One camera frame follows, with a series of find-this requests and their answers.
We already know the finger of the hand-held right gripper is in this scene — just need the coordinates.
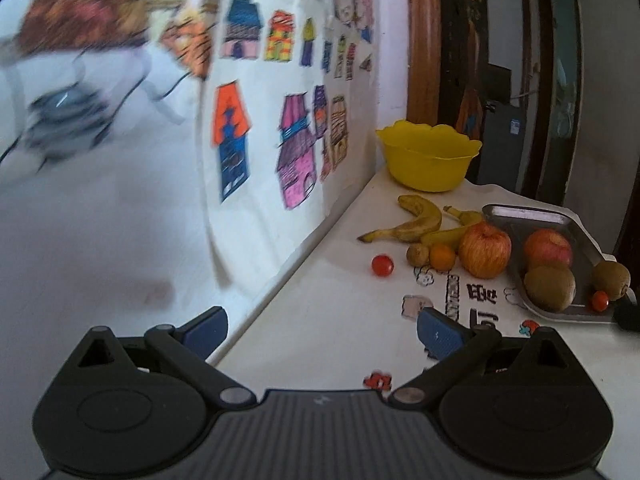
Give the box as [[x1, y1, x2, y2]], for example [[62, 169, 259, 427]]
[[613, 296, 640, 332]]

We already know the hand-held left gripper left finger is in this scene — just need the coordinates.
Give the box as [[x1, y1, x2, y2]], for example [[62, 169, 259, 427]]
[[72, 306, 258, 411]]

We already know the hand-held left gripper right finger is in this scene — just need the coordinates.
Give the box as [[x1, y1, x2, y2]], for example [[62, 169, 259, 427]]
[[387, 306, 578, 411]]

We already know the small orange kumquat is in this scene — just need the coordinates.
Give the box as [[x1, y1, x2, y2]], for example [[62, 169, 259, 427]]
[[429, 243, 457, 270]]

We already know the small brown kiwi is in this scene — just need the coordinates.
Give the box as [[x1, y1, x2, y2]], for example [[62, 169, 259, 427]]
[[405, 242, 431, 267]]

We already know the orange-red striped apple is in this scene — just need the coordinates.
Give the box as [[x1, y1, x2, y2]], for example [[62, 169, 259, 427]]
[[458, 222, 513, 280]]

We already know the red apple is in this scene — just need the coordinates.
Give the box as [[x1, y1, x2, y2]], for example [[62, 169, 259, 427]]
[[522, 228, 573, 268]]

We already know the metal tray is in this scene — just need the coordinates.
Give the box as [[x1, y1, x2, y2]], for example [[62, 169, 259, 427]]
[[481, 203, 638, 324]]

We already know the houses drawing paper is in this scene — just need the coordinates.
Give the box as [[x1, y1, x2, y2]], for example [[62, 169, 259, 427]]
[[192, 0, 381, 291]]

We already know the yellow plastic bowl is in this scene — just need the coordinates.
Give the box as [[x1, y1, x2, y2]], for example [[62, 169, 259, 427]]
[[376, 120, 483, 193]]

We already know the grey refrigerator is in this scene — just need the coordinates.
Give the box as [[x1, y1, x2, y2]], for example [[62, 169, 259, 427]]
[[477, 100, 531, 193]]

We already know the black box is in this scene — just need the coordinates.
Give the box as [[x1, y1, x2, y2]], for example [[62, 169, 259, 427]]
[[485, 62, 513, 103]]

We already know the dark door with figure poster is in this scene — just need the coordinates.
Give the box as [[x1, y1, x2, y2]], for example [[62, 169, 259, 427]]
[[440, 0, 488, 143]]

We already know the large coloured figure drawing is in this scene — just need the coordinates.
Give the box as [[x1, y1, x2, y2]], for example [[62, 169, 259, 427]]
[[0, 0, 221, 161]]

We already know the dark far door frame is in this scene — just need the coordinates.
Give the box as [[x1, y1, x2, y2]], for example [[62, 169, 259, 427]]
[[522, 0, 583, 206]]

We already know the wooden door frame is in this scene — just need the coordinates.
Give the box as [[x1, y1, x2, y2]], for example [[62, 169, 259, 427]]
[[406, 0, 443, 128]]

